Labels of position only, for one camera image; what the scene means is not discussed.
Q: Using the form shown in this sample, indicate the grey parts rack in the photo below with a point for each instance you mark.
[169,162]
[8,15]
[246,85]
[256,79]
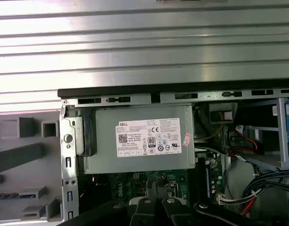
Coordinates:
[17,155]

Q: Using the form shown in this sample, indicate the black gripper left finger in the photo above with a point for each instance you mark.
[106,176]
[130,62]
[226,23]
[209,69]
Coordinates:
[144,212]

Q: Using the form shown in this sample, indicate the black PC case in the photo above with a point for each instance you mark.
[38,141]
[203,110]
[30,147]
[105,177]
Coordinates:
[69,150]

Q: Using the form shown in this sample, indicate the grey power supply unit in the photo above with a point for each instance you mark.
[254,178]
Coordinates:
[99,141]

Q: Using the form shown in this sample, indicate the CPU socket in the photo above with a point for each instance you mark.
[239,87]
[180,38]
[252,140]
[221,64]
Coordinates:
[175,188]

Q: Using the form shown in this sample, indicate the silver drive cage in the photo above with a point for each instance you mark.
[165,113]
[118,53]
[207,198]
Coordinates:
[282,122]

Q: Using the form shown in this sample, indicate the green motherboard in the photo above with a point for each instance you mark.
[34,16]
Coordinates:
[125,186]

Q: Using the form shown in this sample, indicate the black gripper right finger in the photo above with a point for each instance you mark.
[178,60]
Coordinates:
[172,212]

